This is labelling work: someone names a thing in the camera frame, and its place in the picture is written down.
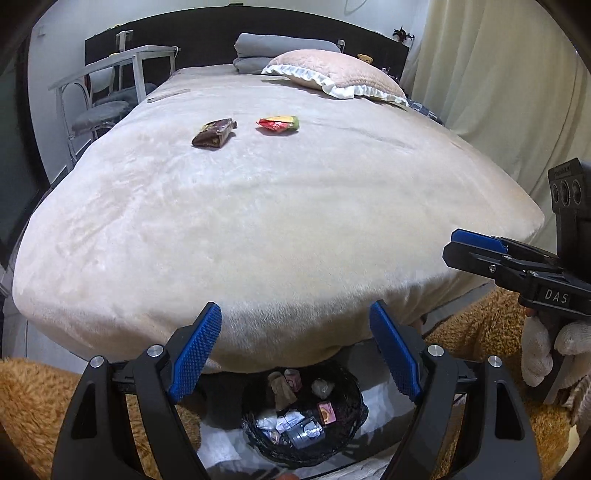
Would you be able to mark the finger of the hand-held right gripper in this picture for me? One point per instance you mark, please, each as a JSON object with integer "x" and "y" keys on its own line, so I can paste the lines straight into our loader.
{"x": 471, "y": 261}
{"x": 475, "y": 241}

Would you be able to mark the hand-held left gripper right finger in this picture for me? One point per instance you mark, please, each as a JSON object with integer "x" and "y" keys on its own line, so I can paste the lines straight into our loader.
{"x": 397, "y": 355}

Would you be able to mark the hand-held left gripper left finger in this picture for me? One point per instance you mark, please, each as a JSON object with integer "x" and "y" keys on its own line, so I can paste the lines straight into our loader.
{"x": 194, "y": 355}

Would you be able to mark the pink cardboard box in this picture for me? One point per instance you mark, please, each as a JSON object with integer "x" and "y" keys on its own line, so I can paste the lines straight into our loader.
{"x": 326, "y": 411}

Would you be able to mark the brown paper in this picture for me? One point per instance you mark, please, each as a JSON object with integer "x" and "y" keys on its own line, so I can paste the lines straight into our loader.
{"x": 281, "y": 392}

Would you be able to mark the black wicker basket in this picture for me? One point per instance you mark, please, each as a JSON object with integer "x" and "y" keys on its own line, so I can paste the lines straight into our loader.
{"x": 344, "y": 438}

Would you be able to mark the small pink packet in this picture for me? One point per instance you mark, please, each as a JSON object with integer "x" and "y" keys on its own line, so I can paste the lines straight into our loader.
{"x": 292, "y": 379}

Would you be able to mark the person's right hand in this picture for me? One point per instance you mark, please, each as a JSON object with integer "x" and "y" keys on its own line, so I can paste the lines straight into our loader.
{"x": 538, "y": 350}

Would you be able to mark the dark plaid cloth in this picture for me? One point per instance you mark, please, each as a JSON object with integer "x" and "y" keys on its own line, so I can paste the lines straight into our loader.
{"x": 425, "y": 110}

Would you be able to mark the cream curtain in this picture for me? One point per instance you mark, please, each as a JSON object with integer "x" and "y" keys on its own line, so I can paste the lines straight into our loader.
{"x": 498, "y": 92}

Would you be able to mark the brown shaggy rug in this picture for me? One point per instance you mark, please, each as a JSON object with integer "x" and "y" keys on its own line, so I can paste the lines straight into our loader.
{"x": 37, "y": 406}

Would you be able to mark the small brown teddy bear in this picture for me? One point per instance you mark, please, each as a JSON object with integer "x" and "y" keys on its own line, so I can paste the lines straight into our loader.
{"x": 365, "y": 58}

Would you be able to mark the black toy spider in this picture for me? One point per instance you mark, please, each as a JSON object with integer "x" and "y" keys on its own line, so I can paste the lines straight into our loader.
{"x": 403, "y": 34}

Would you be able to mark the brown snack packet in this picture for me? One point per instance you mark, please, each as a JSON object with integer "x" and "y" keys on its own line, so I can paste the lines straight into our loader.
{"x": 214, "y": 134}

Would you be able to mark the beige pillow with white frill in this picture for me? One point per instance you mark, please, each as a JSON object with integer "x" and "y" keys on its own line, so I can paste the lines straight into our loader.
{"x": 332, "y": 69}

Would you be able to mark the red and yellow snack packet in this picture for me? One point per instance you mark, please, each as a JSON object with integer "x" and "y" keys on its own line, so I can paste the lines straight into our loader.
{"x": 277, "y": 124}

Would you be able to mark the grey cushioned chair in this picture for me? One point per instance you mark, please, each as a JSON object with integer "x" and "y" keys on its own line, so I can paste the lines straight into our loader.
{"x": 99, "y": 113}
{"x": 145, "y": 86}

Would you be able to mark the silver flat bar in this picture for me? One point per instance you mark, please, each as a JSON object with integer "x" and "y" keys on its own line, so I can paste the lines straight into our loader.
{"x": 168, "y": 95}

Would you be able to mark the folded grey blanket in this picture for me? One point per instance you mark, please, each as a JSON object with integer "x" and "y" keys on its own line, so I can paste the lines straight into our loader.
{"x": 258, "y": 50}

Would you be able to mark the white metal table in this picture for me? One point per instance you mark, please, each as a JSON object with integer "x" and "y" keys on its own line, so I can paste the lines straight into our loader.
{"x": 147, "y": 50}

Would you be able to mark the black headboard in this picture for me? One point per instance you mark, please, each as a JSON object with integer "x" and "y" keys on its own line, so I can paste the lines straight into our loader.
{"x": 207, "y": 37}

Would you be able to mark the white upright frame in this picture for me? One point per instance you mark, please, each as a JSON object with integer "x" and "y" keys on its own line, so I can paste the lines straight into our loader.
{"x": 123, "y": 46}

